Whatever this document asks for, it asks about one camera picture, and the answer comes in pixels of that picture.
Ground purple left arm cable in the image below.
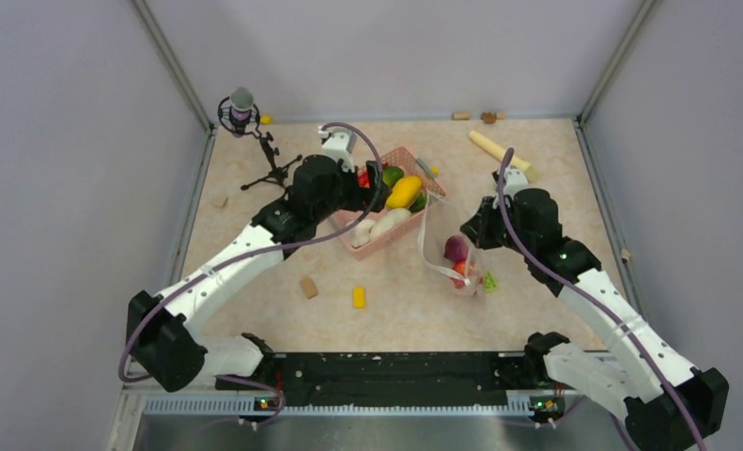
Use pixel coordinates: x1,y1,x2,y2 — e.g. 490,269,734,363
117,122,386,430

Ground clear dotted zip top bag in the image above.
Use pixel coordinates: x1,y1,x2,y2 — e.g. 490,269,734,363
417,191,487,298

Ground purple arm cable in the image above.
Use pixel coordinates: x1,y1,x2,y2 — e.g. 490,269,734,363
496,148,711,451
117,122,386,430

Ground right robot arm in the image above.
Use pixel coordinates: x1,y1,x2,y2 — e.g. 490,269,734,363
460,188,729,450

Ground yellow toy block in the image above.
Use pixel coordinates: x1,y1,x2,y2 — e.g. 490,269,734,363
352,287,366,309

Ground green toy brick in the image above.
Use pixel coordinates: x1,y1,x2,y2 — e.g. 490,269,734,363
483,271,499,293

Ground microphone on black tripod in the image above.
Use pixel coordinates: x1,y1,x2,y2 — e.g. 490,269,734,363
217,86,302,191

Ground yellow mango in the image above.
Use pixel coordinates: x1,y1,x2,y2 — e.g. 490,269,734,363
386,175,424,210

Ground red apple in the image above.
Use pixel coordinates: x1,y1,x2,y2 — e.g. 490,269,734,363
452,259,478,289

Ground red chili pepper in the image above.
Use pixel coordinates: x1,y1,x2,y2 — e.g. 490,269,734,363
357,170,370,188

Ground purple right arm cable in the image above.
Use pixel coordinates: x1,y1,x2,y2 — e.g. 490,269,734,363
496,148,711,451

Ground purple onion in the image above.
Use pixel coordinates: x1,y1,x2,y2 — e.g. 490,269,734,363
443,235,470,263

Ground brown piece at back wall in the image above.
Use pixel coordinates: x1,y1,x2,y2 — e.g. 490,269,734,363
480,111,507,125

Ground beige wooden rolling pin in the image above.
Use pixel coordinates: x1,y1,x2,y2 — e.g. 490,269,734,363
468,131,539,182

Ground white radish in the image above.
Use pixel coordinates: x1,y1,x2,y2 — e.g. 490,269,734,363
371,208,412,241

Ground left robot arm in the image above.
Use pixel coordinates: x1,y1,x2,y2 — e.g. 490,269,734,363
119,155,390,393

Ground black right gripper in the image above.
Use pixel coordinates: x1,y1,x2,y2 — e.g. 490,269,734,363
461,194,534,256

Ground light wooden block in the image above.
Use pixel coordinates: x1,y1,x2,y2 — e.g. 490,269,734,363
211,195,229,210

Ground green leafy vegetable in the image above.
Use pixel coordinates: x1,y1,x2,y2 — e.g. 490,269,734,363
409,193,427,214

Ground pink plastic basket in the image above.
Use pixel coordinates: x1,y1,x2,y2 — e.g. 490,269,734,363
339,147,447,260

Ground brown wooden block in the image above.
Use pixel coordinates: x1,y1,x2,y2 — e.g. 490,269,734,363
300,276,318,299

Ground green orange mango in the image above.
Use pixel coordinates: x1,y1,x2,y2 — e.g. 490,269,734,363
382,165,405,189

